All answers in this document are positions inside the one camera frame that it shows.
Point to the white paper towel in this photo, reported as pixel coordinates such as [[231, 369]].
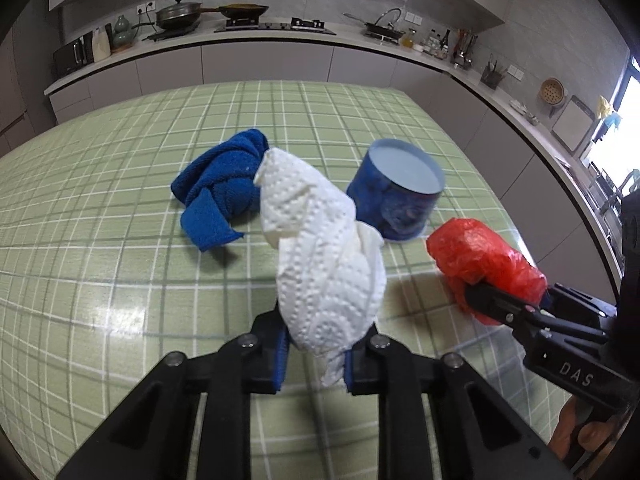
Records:
[[320, 270]]

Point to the black gas stove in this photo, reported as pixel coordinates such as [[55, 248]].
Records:
[[275, 27]]

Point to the bottles and utensil holders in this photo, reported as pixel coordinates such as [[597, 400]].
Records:
[[464, 52]]

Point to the black induction cooker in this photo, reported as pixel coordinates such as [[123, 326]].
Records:
[[167, 35]]

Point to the red plastic bag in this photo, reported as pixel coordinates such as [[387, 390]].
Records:
[[475, 255]]

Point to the yellow oil bottle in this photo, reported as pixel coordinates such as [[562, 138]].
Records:
[[408, 40]]

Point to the blue cloth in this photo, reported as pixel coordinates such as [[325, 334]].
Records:
[[220, 185]]

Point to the dark sauce bottle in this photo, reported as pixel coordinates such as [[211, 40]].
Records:
[[445, 45]]

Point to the blue round container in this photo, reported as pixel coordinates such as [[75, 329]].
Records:
[[400, 170]]

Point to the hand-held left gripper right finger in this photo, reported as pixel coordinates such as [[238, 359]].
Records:
[[352, 367]]

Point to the black wok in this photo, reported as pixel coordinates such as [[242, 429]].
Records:
[[245, 10]]

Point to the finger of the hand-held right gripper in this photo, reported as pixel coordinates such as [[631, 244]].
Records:
[[580, 307], [500, 305]]

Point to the dark chopstick holder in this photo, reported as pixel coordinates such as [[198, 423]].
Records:
[[492, 76]]

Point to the grey tall cabinet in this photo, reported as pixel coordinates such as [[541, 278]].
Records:
[[20, 90]]

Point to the teal ceramic vase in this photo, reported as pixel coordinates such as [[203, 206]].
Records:
[[122, 35]]

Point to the white wall socket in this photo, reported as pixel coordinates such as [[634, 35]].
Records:
[[146, 8]]

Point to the bamboo steamer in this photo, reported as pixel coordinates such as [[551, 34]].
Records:
[[552, 91]]

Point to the lidded grey pan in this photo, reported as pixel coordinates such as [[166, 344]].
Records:
[[177, 15]]

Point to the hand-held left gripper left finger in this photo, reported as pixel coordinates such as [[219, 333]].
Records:
[[280, 360]]

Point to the black microwave oven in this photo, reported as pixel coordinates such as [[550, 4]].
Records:
[[72, 57]]

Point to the pan with glass lid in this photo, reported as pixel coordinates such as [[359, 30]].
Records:
[[382, 29]]

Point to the kitchen counter with cabinets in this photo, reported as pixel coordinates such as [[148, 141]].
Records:
[[275, 62]]

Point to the white plastic jug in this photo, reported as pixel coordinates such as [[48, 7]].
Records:
[[101, 46]]

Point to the white cutting board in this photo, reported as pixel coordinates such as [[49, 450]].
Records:
[[572, 122]]

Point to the hanging yellow cloth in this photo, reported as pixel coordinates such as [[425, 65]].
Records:
[[603, 106]]

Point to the person's right hand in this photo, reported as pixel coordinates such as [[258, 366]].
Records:
[[575, 430]]

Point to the green checked tablecloth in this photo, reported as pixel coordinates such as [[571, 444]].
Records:
[[125, 235]]

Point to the white wall switch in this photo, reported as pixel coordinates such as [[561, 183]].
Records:
[[412, 17], [515, 72]]

